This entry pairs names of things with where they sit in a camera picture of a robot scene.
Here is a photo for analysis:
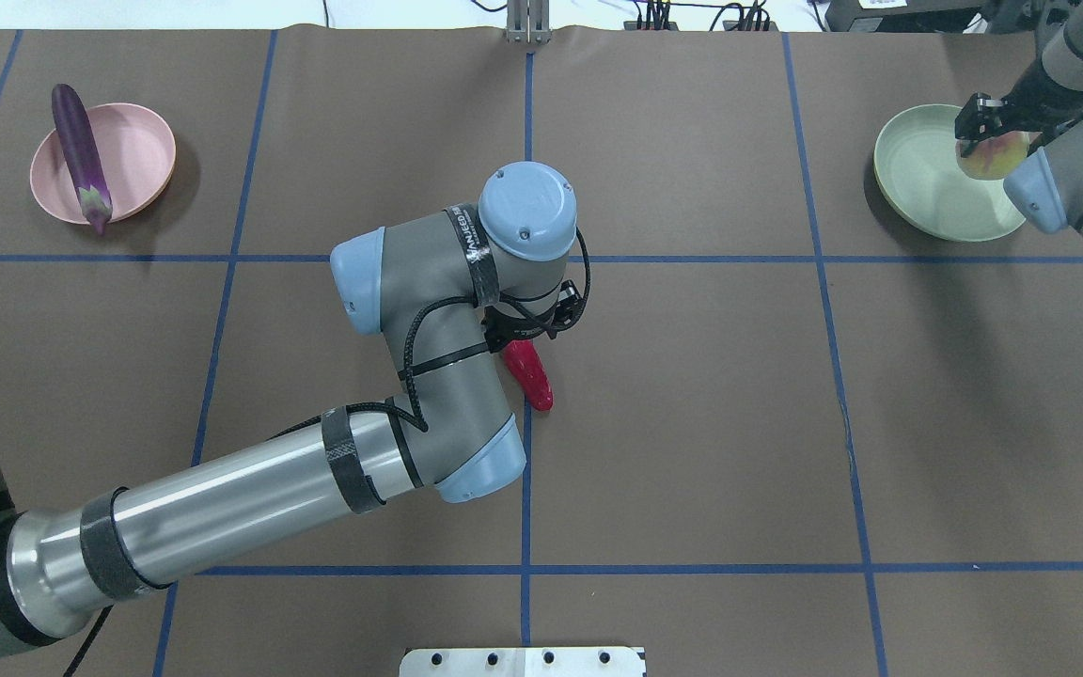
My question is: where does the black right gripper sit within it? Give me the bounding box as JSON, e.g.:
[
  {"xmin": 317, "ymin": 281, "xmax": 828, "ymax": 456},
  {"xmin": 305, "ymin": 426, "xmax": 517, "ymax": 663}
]
[{"xmin": 954, "ymin": 91, "xmax": 1083, "ymax": 143}]

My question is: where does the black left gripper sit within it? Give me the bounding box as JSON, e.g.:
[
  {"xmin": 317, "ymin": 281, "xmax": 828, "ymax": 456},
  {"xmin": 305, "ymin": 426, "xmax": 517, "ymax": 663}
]
[{"xmin": 482, "ymin": 279, "xmax": 589, "ymax": 353}]

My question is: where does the red chili pepper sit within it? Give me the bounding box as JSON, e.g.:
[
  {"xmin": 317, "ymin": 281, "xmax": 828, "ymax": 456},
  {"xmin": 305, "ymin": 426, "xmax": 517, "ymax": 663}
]
[{"xmin": 500, "ymin": 341, "xmax": 554, "ymax": 412}]

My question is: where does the yellow pink peach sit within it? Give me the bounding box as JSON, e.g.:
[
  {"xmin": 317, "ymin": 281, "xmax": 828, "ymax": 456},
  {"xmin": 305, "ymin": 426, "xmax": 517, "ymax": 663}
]
[{"xmin": 955, "ymin": 130, "xmax": 1032, "ymax": 181}]

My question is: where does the purple eggplant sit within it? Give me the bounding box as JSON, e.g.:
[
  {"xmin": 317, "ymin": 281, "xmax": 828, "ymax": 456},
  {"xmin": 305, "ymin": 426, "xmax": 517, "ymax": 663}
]
[{"xmin": 51, "ymin": 83, "xmax": 115, "ymax": 236}]

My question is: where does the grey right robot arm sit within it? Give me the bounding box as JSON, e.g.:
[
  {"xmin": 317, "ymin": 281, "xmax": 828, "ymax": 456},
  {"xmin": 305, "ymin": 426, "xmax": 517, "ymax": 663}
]
[{"xmin": 954, "ymin": 3, "xmax": 1083, "ymax": 237}]

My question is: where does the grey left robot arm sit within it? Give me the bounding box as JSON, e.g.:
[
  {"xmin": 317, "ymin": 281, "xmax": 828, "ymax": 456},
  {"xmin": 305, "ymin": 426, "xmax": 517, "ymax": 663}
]
[{"xmin": 0, "ymin": 160, "xmax": 587, "ymax": 658}]

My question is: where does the black box on floor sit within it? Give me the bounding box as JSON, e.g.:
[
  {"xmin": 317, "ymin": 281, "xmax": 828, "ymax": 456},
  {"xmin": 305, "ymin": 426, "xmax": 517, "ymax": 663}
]
[{"xmin": 824, "ymin": 1, "xmax": 984, "ymax": 34}]

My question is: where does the light green plate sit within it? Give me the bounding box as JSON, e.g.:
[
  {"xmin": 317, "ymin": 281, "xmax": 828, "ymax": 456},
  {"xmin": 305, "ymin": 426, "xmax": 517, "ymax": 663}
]
[{"xmin": 873, "ymin": 103, "xmax": 1026, "ymax": 243}]

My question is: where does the black power strip right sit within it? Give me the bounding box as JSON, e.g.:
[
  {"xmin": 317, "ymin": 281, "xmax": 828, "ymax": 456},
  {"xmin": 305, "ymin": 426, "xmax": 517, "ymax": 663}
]
[{"xmin": 712, "ymin": 1, "xmax": 778, "ymax": 32}]

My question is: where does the black power strip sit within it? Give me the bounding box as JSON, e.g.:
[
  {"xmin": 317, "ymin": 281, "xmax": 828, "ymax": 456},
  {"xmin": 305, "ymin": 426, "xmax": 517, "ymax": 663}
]
[
  {"xmin": 712, "ymin": 1, "xmax": 778, "ymax": 32},
  {"xmin": 623, "ymin": 1, "xmax": 678, "ymax": 32}
]

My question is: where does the black power strip left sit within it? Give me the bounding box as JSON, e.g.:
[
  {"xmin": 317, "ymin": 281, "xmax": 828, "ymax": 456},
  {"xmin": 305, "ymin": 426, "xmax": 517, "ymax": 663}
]
[{"xmin": 623, "ymin": 1, "xmax": 678, "ymax": 32}]

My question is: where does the pink plate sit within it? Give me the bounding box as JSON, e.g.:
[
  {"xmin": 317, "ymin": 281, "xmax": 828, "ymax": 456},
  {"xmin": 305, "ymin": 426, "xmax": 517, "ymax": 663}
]
[{"xmin": 29, "ymin": 102, "xmax": 177, "ymax": 226}]

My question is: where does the grey metal camera pole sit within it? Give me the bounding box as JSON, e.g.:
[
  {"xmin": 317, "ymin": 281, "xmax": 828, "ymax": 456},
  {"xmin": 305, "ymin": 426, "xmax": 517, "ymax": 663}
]
[{"xmin": 504, "ymin": 0, "xmax": 553, "ymax": 44}]

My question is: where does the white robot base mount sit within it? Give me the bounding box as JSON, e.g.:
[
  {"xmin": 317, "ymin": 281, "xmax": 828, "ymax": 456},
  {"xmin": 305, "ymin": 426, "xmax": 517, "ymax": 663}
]
[{"xmin": 397, "ymin": 646, "xmax": 648, "ymax": 676}]

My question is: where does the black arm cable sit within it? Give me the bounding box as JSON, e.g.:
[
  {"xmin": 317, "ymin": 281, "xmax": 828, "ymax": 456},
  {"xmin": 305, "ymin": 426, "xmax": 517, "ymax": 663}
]
[{"xmin": 62, "ymin": 226, "xmax": 592, "ymax": 677}]

